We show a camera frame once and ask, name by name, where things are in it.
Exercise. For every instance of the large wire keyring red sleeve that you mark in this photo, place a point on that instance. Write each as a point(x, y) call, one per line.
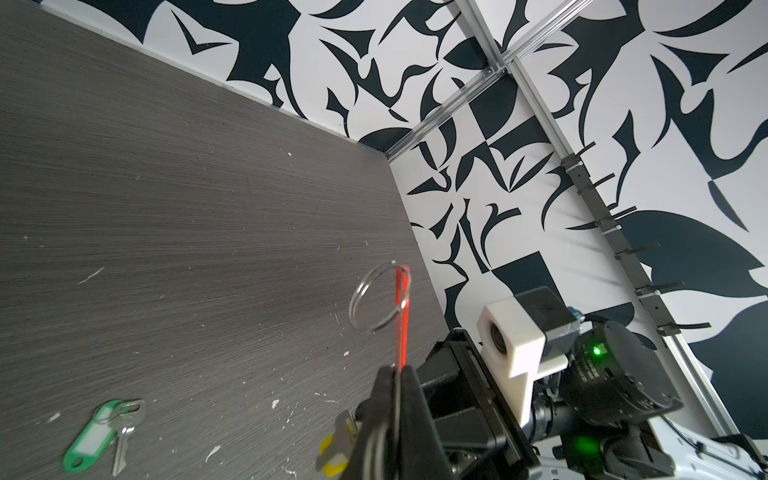
point(381, 300)

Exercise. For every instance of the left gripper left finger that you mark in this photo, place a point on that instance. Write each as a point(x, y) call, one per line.
point(375, 454)

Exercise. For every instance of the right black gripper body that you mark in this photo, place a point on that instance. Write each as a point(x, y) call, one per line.
point(476, 429)

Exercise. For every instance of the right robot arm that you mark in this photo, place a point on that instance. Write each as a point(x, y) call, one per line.
point(606, 416)

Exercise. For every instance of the black wall hook rack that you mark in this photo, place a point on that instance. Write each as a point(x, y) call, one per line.
point(645, 290)

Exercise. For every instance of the green capped key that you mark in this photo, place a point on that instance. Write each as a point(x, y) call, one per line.
point(115, 420)

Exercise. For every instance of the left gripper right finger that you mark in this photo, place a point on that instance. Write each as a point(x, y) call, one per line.
point(421, 455)

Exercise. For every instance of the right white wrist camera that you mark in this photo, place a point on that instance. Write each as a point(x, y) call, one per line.
point(526, 338)

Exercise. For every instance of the yellow capped key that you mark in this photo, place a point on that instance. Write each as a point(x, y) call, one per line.
point(336, 449)

